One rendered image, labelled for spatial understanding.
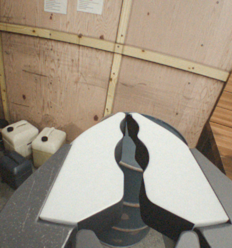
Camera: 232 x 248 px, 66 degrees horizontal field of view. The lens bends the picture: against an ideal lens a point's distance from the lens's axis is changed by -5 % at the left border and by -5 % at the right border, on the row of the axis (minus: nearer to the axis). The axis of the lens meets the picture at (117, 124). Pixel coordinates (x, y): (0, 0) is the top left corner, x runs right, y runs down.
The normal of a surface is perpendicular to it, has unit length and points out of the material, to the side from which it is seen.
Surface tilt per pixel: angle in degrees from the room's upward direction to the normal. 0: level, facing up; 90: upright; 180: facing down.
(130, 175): 90
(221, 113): 90
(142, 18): 90
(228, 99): 90
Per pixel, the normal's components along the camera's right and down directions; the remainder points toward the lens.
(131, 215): 0.00, 0.54
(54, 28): -0.25, 0.48
